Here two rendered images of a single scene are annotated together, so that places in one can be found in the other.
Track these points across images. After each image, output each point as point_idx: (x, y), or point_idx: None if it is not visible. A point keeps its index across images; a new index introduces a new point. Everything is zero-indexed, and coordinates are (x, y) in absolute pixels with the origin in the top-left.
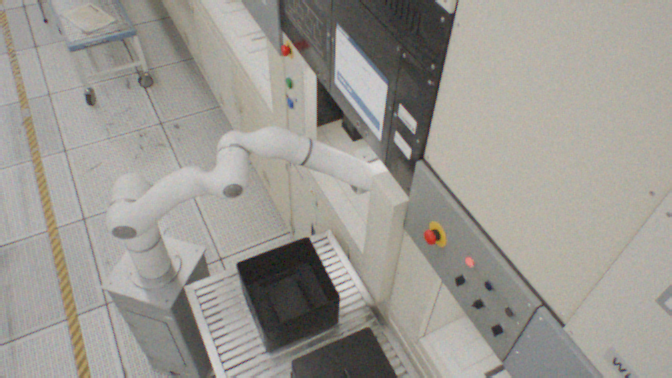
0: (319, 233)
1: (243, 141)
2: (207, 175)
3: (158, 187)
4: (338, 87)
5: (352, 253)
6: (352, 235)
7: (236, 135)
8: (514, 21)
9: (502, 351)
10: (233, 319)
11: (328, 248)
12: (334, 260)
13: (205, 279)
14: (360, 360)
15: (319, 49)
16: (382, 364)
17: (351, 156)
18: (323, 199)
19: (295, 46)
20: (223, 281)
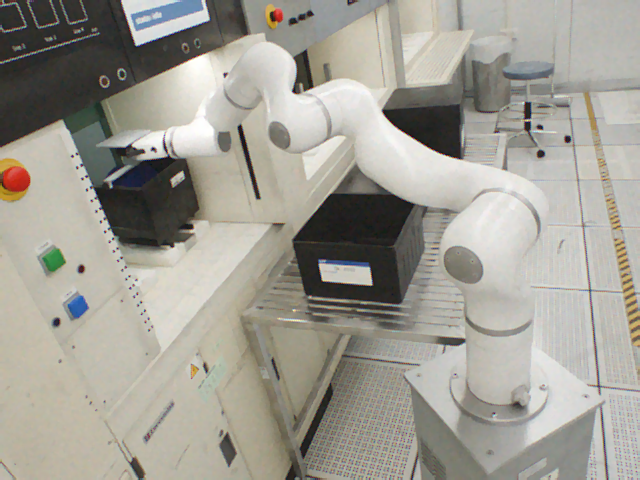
0: (256, 315)
1: (293, 69)
2: (367, 96)
3: (436, 153)
4: (144, 41)
5: (258, 275)
6: (245, 252)
7: (287, 82)
8: None
9: (313, 32)
10: (435, 281)
11: (269, 296)
12: (280, 284)
13: (435, 333)
14: (360, 186)
15: (88, 31)
16: (348, 181)
17: (211, 93)
18: (207, 319)
19: (30, 127)
20: (415, 320)
